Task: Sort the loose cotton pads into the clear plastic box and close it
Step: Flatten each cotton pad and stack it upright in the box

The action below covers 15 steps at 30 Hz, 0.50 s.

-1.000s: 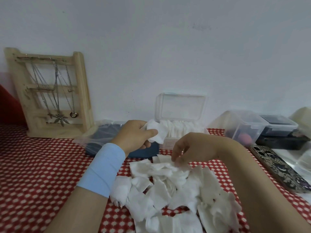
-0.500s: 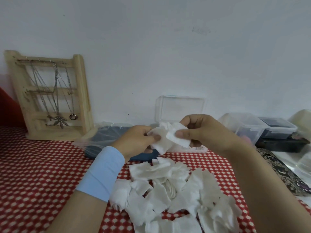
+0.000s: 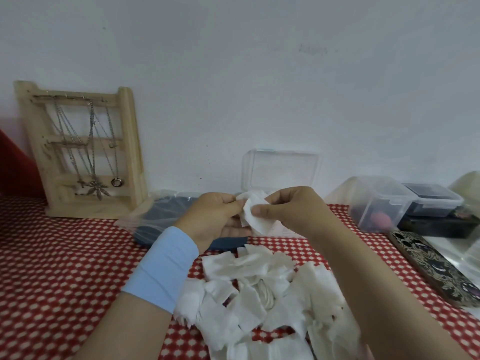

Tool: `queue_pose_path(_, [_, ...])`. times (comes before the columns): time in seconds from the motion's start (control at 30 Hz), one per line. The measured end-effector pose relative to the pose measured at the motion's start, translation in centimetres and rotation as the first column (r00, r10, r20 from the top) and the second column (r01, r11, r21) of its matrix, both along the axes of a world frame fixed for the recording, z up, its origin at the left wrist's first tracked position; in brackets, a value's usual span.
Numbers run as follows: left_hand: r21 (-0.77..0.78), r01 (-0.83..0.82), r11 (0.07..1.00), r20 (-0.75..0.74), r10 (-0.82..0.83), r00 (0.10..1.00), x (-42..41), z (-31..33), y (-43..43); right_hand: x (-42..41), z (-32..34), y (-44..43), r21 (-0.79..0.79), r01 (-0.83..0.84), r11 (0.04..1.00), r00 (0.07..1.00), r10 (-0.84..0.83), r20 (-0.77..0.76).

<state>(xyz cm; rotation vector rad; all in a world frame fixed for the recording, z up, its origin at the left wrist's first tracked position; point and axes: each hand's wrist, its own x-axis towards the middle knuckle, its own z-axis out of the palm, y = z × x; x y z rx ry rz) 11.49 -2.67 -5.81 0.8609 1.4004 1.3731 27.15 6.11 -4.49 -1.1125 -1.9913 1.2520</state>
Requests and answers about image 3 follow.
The person's right hand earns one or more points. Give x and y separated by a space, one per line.
303 213

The person's left hand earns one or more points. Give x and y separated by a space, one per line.
210 221

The white cloth square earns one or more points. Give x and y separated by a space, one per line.
262 225

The clear cotton pad box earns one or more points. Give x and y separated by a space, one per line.
285 168

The clear plastic bag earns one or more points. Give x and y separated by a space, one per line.
150 213

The pile of white cotton pads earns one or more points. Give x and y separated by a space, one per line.
243 307

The person's left forearm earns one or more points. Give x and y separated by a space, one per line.
127 329

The person's right forearm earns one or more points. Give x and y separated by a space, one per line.
382 296

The black tray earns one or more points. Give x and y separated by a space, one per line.
438 226

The dark blue pouch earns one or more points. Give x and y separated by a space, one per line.
228 243

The light blue wristband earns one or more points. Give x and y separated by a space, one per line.
161 269

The pink makeup sponge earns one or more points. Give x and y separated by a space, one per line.
380 220

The clear lidded plastic container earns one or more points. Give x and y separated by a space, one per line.
378 191

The wooden jewelry stand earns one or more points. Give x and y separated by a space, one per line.
129 146

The clear container with black contents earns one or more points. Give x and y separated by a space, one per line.
433 198

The phone with patterned case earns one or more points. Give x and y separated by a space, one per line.
431 266

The red checkered tablecloth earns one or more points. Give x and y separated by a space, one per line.
56 266

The beige plastic tub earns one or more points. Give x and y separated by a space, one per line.
468 185

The red framed mirror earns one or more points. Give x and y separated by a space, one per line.
15 176

